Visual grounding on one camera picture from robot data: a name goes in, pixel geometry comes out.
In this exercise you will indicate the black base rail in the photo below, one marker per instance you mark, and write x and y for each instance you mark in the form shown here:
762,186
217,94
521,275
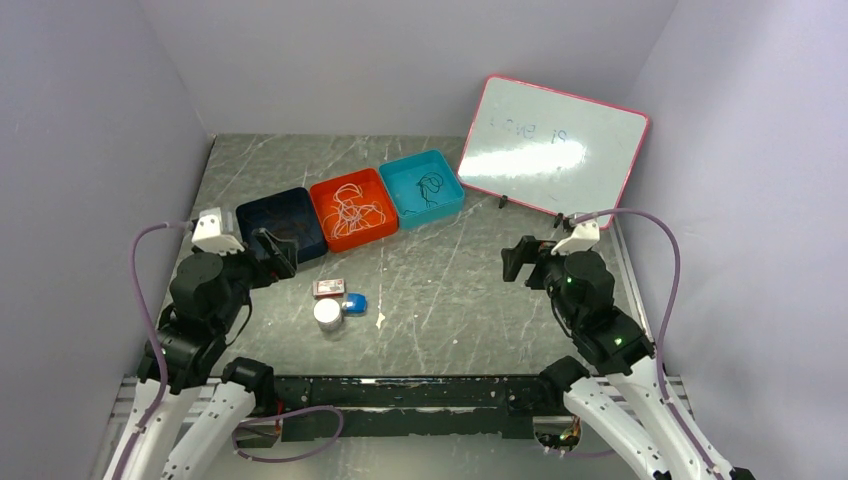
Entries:
504,405

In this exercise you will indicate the dark navy square tray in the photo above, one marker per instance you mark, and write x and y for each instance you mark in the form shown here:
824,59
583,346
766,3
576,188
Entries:
287,214

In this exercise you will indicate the red white small box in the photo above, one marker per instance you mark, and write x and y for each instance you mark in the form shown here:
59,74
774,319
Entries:
328,288

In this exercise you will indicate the pink framed whiteboard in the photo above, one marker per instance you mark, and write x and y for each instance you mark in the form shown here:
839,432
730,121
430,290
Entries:
549,150

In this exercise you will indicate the orange square tray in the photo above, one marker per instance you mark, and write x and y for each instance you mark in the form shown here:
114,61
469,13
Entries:
354,209

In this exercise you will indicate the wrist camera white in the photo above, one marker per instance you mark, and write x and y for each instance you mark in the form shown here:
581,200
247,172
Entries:
216,232
582,237

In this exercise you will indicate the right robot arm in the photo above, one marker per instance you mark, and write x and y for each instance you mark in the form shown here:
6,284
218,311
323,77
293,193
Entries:
615,385

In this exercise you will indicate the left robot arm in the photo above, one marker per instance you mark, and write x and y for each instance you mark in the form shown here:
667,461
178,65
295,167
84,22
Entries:
209,290

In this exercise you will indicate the clear round clip jar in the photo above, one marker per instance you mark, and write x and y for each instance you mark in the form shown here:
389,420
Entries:
328,314

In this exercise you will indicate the teal square tray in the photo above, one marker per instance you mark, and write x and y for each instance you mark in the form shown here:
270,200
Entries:
423,188

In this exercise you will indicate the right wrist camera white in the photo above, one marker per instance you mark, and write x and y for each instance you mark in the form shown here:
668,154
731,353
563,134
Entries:
582,237

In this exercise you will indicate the blue small stapler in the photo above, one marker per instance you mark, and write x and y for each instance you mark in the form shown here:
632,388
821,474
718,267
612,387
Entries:
354,304

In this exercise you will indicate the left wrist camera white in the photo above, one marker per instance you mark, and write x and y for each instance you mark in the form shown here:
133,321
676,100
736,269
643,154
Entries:
216,232

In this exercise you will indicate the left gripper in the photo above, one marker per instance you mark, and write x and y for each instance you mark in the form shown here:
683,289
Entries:
280,261

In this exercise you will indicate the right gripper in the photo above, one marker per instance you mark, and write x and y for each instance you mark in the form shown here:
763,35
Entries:
529,250

